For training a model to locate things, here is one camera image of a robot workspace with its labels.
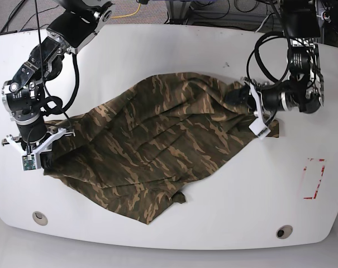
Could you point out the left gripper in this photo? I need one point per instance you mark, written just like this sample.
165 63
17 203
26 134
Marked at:
265 103

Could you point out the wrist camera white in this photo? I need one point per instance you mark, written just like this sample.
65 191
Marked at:
31 161
259 128

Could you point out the red tape rectangle marking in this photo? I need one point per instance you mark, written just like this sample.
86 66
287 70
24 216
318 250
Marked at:
311 179

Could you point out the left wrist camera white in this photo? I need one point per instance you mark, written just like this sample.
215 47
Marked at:
259 128

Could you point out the left table cable grommet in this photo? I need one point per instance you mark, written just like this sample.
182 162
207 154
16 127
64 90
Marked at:
40 218

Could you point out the right table cable grommet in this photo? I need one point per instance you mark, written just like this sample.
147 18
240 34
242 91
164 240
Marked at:
284 232

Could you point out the camouflage t-shirt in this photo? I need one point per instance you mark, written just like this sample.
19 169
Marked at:
133 154

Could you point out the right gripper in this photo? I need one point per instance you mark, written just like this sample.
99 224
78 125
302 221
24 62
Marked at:
36 137

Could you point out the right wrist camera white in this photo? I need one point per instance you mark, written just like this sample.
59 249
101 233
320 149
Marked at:
31 161

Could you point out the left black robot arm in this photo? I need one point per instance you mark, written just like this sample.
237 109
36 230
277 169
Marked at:
301 85

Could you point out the table cable grommet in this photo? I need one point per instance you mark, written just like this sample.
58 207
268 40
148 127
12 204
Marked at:
284 232
40 218

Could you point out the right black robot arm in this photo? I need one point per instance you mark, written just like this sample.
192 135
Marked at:
28 100

